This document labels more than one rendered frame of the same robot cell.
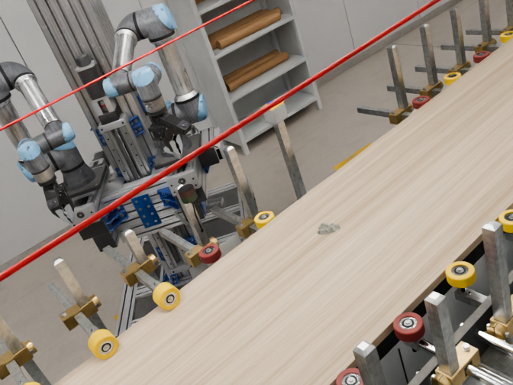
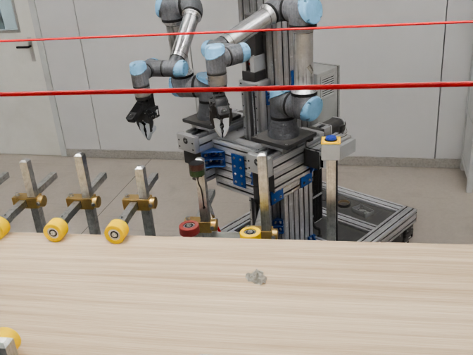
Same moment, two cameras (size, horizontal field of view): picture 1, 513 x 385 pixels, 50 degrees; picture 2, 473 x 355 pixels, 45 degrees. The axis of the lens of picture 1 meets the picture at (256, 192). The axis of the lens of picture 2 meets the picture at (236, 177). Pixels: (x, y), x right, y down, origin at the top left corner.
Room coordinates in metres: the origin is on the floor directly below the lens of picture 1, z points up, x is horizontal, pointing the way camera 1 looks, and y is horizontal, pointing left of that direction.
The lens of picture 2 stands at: (0.40, -1.19, 1.99)
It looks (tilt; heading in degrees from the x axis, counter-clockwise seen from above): 25 degrees down; 41
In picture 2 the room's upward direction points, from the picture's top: 5 degrees counter-clockwise
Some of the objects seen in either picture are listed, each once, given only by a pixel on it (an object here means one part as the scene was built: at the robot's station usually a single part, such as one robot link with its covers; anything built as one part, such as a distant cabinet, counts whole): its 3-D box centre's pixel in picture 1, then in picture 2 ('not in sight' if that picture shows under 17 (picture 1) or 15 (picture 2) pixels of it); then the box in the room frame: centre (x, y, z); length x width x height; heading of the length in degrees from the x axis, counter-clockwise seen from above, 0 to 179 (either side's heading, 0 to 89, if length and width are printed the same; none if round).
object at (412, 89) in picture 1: (421, 91); not in sight; (2.61, -0.99, 0.81); 0.44 x 0.03 x 0.04; 29
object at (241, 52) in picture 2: (146, 76); (232, 53); (2.08, 0.23, 1.51); 0.11 x 0.11 x 0.08; 80
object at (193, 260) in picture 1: (202, 251); (200, 225); (1.84, 0.28, 0.85); 0.14 x 0.06 x 0.05; 119
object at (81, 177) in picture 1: (75, 173); (210, 107); (2.50, 0.77, 1.09); 0.15 x 0.15 x 0.10
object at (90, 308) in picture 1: (81, 311); (84, 201); (1.60, 0.72, 0.95); 0.14 x 0.06 x 0.05; 119
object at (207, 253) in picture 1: (213, 260); (190, 236); (1.74, 0.24, 0.85); 0.08 x 0.08 x 0.11
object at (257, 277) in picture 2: (327, 227); (255, 275); (1.61, -0.19, 0.91); 0.09 x 0.07 x 0.02; 58
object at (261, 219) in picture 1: (267, 227); (250, 243); (1.83, 0.01, 0.85); 0.08 x 0.08 x 0.11
